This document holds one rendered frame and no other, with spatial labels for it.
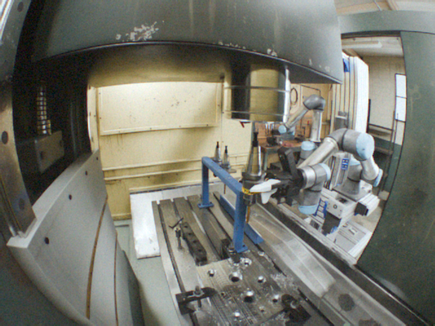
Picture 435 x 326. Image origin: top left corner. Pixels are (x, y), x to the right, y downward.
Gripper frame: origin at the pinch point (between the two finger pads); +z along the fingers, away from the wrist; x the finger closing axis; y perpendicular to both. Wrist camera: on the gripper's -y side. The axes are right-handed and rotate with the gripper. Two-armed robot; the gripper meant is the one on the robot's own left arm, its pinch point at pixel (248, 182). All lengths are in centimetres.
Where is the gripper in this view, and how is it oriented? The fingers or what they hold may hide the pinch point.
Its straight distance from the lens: 48.7
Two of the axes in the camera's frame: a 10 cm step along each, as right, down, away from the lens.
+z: -9.2, 1.0, -3.7
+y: -0.2, 9.5, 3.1
